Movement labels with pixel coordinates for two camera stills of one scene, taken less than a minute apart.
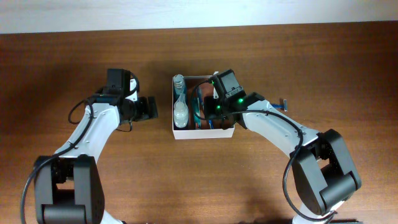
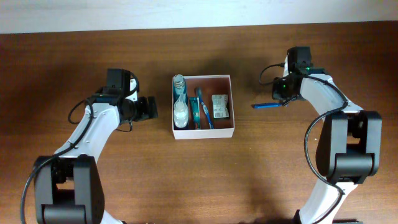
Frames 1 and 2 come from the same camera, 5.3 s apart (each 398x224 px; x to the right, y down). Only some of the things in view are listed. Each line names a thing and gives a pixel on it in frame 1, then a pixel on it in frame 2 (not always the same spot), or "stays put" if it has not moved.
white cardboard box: [188, 98] stays put
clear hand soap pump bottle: [181, 112] stays put
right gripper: [209, 109] -> [277, 93]
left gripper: [145, 112] stays put
